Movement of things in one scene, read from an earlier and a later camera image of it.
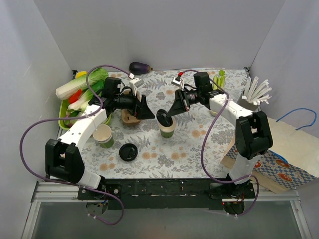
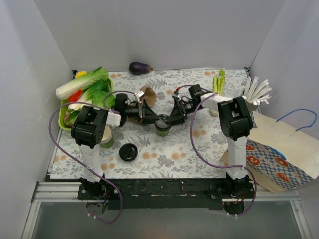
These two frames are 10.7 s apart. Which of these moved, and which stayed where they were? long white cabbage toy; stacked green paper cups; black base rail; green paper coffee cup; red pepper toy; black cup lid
Moved: green paper coffee cup; black cup lid
Stayed: red pepper toy; stacked green paper cups; long white cabbage toy; black base rail
